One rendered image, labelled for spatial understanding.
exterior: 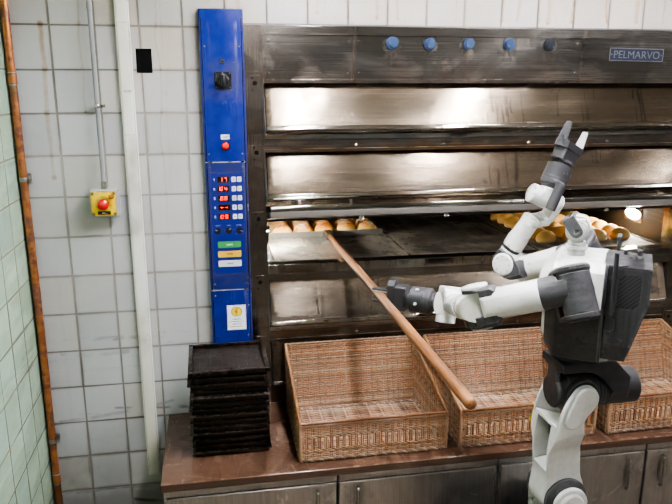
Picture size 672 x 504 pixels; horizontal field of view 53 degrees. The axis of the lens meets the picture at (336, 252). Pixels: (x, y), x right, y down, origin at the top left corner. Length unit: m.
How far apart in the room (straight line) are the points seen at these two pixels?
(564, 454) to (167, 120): 1.79
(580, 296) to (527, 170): 1.16
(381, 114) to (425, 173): 0.30
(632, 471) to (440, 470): 0.78
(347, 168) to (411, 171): 0.26
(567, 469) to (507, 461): 0.41
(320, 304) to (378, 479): 0.74
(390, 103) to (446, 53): 0.30
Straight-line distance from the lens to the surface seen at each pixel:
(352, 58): 2.72
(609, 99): 3.13
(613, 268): 2.01
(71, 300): 2.83
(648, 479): 3.04
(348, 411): 2.85
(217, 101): 2.62
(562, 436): 2.24
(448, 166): 2.84
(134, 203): 2.68
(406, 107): 2.76
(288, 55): 2.68
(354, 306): 2.84
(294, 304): 2.81
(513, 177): 2.94
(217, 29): 2.62
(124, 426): 3.01
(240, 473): 2.50
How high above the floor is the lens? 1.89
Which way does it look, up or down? 14 degrees down
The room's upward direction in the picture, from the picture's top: straight up
